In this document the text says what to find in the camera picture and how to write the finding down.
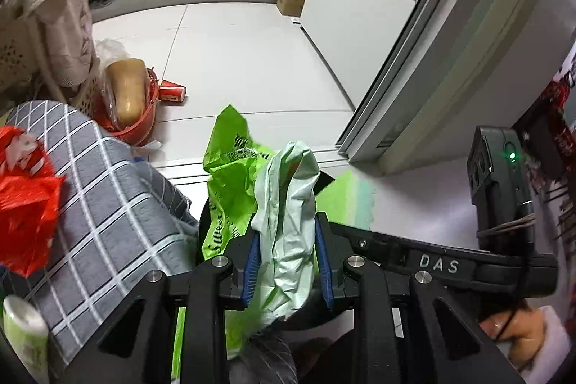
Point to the red drink can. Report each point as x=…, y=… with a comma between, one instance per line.
x=171, y=92

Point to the black tracker device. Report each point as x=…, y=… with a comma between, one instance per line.
x=500, y=191

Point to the pink patterned bag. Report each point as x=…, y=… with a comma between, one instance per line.
x=67, y=28

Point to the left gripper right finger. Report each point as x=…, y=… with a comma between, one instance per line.
x=408, y=329

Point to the sliding door frame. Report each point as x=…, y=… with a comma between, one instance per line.
x=457, y=65

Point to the light green white bottle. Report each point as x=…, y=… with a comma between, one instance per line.
x=27, y=332

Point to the black trash bin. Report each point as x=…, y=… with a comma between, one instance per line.
x=316, y=311

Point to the grey checked tablecloth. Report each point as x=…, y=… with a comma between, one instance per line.
x=119, y=218

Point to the person right hand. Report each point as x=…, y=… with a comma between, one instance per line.
x=525, y=328

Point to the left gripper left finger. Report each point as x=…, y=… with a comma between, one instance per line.
x=135, y=344

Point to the red plastic bag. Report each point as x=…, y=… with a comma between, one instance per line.
x=30, y=195

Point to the red plastic basket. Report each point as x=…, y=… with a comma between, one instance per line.
x=138, y=130

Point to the pale green plastic bag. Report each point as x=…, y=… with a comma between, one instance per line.
x=284, y=219

